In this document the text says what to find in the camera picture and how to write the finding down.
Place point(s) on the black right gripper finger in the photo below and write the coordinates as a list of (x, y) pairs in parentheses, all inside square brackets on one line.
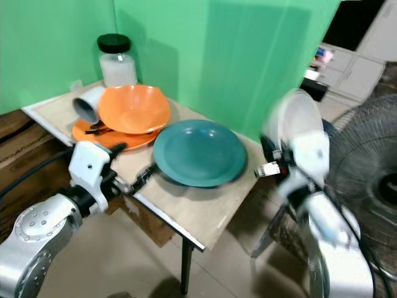
[(268, 150)]

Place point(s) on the white round plate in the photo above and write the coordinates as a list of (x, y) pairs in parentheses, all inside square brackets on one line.
[(294, 117)]

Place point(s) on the orange flat plate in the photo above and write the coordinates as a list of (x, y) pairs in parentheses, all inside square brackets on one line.
[(136, 139)]

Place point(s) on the black utensil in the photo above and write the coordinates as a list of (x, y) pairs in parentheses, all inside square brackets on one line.
[(97, 129)]

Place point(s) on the orange bowl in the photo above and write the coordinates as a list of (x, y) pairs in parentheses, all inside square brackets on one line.
[(134, 107)]

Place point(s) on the small brown cardboard box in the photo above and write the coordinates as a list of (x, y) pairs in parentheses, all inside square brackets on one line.
[(149, 223)]

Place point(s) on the white cup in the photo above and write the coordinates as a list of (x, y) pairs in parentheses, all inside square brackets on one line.
[(89, 102)]

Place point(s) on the teal round plate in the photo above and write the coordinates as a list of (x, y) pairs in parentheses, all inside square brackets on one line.
[(200, 152)]

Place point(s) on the small white clip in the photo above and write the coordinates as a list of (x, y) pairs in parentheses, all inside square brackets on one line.
[(76, 85)]

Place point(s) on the glass jar with black lid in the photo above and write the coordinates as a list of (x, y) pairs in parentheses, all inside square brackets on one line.
[(116, 67)]

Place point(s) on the black standing fan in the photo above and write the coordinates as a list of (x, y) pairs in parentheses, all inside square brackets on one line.
[(369, 167)]

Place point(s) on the wide green backdrop panel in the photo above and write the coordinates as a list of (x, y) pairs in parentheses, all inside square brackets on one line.
[(223, 62)]

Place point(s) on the black metal table leg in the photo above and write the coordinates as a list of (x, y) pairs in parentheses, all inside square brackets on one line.
[(187, 267)]

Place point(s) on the flat brown cardboard box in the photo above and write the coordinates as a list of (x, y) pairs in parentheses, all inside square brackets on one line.
[(13, 123)]

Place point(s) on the white cabinet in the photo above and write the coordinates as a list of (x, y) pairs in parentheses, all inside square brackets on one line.
[(363, 68)]

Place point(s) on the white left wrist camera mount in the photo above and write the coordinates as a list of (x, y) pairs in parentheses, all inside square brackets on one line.
[(91, 164)]

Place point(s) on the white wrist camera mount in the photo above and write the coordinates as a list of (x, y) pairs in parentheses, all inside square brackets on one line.
[(91, 164), (310, 155)]

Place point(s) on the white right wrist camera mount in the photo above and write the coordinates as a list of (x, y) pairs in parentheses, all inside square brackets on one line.
[(310, 155)]

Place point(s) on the woven chair with metal frame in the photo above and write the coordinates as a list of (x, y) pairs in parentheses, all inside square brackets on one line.
[(282, 233)]

